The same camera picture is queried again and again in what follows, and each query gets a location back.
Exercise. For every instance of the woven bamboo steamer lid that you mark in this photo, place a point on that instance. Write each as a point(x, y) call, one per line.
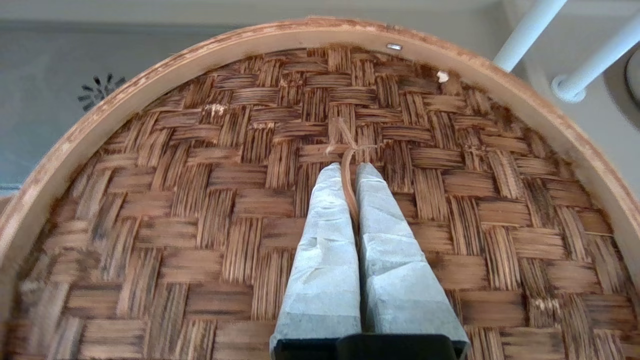
point(200, 200)

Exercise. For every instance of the steel panel with vent holes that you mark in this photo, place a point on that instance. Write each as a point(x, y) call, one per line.
point(50, 100)

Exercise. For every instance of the round steel recessed dish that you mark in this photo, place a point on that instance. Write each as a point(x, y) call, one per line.
point(635, 82)

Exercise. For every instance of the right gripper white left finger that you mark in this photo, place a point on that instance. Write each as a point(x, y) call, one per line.
point(325, 260)

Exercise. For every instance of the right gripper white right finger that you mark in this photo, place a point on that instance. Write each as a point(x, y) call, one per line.
point(395, 270)

